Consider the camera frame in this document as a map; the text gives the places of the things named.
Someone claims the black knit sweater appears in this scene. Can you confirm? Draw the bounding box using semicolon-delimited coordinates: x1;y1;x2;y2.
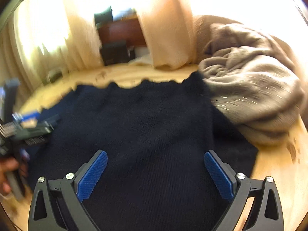
28;72;257;230

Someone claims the person's left hand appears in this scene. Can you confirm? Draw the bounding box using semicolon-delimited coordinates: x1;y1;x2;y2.
1;157;28;196

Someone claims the black charger adapter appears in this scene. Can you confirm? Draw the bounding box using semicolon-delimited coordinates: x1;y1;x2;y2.
45;69;63;84

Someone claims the orange paw print blanket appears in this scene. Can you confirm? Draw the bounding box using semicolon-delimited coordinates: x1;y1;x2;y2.
20;64;307;230

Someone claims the cream lace curtain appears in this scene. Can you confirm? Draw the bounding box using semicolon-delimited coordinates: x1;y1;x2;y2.
1;0;103;94

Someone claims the black box beside bed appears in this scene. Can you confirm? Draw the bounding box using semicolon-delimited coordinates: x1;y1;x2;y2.
100;41;136;66

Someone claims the white cloth by nightstand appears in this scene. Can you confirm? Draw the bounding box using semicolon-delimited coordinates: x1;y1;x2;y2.
129;54;153;66

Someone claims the dark box on nightstand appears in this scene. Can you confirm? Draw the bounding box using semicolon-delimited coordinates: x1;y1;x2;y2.
94;6;136;26

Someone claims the wooden nightstand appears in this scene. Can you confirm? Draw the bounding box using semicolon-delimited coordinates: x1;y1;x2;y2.
97;18;147;47

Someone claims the taupe knit sweater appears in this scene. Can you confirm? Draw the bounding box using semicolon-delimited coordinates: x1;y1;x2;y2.
198;22;306;146

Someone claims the orange woven curtain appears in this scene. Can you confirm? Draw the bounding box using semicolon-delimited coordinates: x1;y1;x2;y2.
135;0;196;69

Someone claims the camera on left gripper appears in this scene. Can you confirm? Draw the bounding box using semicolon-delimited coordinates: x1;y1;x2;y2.
1;78;20;124

